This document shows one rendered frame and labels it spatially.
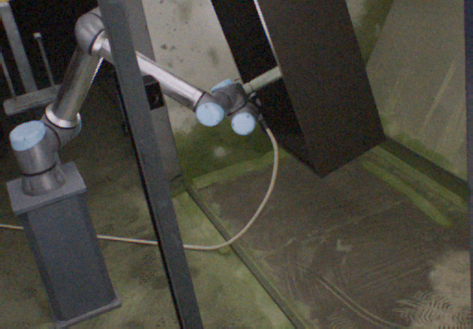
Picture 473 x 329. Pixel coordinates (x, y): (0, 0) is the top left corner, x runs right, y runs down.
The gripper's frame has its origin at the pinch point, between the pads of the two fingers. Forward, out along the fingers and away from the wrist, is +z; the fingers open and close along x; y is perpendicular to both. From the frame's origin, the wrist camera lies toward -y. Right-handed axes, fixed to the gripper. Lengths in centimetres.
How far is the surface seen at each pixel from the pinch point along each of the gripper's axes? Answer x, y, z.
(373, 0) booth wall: 65, 13, 134
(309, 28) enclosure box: 37.5, -13.0, -12.3
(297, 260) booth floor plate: -23, 79, 1
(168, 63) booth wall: -44, -25, 74
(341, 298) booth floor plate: -8, 90, -28
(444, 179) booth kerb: 51, 97, 49
